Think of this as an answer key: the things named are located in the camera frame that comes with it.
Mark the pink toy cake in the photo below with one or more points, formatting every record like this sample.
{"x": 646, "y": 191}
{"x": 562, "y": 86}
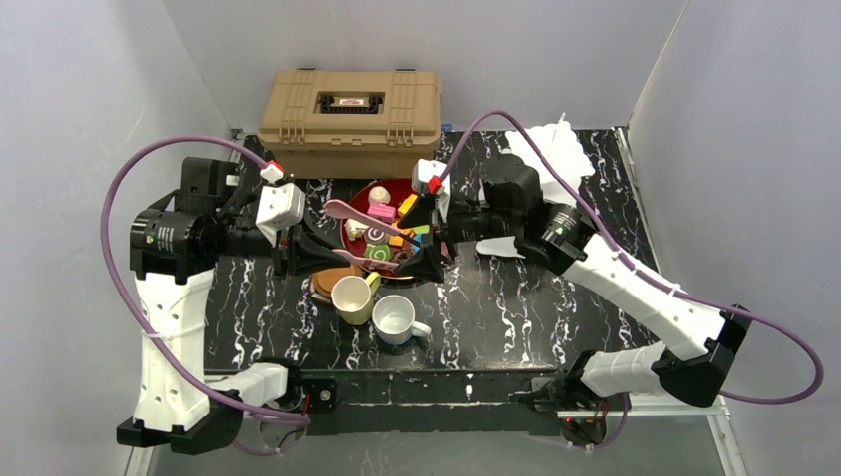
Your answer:
{"x": 382, "y": 212}

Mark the wooden coaster stack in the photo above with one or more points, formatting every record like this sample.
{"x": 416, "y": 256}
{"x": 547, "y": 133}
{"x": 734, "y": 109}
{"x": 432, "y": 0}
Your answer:
{"x": 322, "y": 283}

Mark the yellow toy cake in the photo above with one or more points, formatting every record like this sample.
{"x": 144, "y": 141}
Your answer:
{"x": 406, "y": 205}

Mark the white round toy mochi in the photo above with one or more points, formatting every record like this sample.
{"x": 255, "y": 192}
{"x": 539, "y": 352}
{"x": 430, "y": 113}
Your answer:
{"x": 378, "y": 195}

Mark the white tiered cake stand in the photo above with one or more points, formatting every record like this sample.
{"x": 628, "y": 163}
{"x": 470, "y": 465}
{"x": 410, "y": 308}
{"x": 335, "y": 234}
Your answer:
{"x": 560, "y": 145}

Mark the white toy cake slice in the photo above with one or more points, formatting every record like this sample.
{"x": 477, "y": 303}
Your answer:
{"x": 355, "y": 230}

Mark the green swirl roll cake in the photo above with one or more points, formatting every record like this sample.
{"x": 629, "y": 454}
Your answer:
{"x": 381, "y": 252}

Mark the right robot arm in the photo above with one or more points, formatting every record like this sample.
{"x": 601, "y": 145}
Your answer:
{"x": 695, "y": 345}

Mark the tan plastic toolbox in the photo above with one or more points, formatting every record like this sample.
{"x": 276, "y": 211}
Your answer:
{"x": 327, "y": 124}

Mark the white grey mug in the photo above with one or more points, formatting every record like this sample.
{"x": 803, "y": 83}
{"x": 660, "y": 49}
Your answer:
{"x": 394, "y": 319}

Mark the brown swirl roll cake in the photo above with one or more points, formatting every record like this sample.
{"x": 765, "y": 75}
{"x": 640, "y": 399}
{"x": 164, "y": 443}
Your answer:
{"x": 376, "y": 237}

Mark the pink handled metal tongs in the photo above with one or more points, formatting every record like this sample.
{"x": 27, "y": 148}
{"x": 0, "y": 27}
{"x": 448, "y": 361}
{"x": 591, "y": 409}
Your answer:
{"x": 338, "y": 209}

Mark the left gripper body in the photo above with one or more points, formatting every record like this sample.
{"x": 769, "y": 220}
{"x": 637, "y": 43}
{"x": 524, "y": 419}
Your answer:
{"x": 284, "y": 248}

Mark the orange toy cake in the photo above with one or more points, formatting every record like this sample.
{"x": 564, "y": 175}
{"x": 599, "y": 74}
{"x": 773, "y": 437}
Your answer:
{"x": 398, "y": 242}

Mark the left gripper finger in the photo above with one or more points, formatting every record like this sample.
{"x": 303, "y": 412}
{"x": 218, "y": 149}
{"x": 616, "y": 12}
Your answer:
{"x": 312, "y": 226}
{"x": 298, "y": 261}

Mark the yellow green mug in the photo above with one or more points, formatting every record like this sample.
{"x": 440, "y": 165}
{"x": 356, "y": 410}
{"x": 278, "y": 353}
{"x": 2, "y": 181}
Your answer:
{"x": 353, "y": 297}

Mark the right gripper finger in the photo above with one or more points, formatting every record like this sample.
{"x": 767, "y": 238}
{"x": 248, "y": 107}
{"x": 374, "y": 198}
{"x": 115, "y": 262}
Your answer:
{"x": 429, "y": 263}
{"x": 423, "y": 212}

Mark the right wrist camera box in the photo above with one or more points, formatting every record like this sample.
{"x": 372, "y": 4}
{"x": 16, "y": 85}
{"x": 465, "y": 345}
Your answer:
{"x": 428, "y": 179}

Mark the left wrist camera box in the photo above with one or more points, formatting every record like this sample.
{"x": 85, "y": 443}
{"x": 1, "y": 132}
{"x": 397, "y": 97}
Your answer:
{"x": 281, "y": 203}

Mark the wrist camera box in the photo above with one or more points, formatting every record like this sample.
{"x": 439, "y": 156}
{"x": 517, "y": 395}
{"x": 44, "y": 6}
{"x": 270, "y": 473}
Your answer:
{"x": 428, "y": 179}
{"x": 281, "y": 203}

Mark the red round tray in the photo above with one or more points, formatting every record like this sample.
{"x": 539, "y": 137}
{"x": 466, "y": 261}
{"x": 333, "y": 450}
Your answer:
{"x": 399, "y": 189}

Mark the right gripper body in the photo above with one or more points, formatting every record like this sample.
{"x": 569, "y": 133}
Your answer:
{"x": 444, "y": 233}

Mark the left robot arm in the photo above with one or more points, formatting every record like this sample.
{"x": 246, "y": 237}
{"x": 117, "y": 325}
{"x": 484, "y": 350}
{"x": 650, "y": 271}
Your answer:
{"x": 175, "y": 245}

